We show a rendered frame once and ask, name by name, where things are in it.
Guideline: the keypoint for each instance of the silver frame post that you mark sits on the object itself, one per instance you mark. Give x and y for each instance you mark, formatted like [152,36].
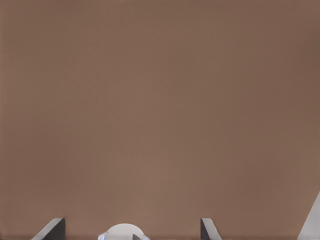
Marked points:
[312,225]

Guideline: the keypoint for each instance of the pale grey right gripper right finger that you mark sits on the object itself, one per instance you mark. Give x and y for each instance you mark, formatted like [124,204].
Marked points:
[209,231]

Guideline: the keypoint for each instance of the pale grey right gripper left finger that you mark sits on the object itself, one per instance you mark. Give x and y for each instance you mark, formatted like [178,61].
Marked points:
[56,231]

